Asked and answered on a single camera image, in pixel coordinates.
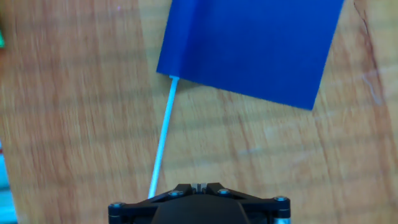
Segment blue flag with white stick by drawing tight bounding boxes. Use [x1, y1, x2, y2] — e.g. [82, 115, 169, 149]
[147, 0, 345, 200]

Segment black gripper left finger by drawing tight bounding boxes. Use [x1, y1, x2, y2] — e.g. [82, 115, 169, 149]
[108, 182, 200, 224]

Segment glossy wood-grain table mat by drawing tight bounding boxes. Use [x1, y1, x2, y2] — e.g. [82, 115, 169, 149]
[0, 0, 398, 224]

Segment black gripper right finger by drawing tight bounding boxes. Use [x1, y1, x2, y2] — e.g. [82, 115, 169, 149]
[198, 182, 292, 224]

